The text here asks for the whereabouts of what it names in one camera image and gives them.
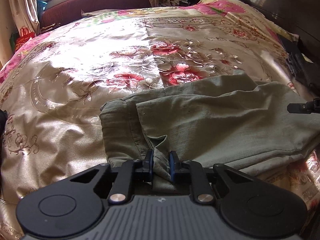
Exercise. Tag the olive green pants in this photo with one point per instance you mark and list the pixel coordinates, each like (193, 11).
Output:
(212, 130)

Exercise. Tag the red shopping bag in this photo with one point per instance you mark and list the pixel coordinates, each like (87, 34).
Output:
(24, 38)

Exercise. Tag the floral satin bedspread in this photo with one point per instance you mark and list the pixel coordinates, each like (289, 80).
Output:
(87, 67)

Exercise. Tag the maroon sofa back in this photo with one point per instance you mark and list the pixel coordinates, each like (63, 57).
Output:
(100, 2)

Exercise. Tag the blue plastic bag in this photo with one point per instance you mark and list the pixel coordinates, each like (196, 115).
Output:
(42, 6)

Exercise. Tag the beige pillow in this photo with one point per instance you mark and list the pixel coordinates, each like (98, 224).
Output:
(100, 13)

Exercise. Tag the dark wooden headboard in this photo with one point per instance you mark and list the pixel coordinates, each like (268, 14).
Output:
(282, 2)

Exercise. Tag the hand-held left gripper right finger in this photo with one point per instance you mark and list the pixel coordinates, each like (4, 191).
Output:
(172, 166)

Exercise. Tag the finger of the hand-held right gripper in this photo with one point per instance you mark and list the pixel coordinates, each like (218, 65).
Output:
(303, 107)

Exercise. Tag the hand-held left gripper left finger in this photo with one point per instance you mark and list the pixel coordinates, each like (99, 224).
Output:
(150, 165)

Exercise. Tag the brown handbag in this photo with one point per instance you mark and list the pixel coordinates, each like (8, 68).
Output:
(51, 26)

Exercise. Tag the black cloth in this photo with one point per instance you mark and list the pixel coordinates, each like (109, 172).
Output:
(2, 127)

